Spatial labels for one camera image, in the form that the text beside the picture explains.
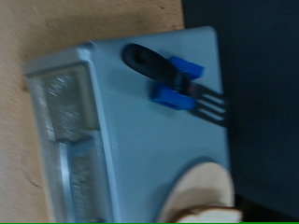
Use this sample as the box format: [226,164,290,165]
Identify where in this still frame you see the metal spatula with blue block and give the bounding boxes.
[121,43,230,128]

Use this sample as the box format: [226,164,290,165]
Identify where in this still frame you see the white bread slice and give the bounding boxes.
[174,205,244,223]

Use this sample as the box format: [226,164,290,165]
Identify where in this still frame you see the silver toaster oven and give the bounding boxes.
[22,26,232,223]

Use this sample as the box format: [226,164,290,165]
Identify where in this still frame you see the round wooden cutting board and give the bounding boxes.
[157,161,235,223]

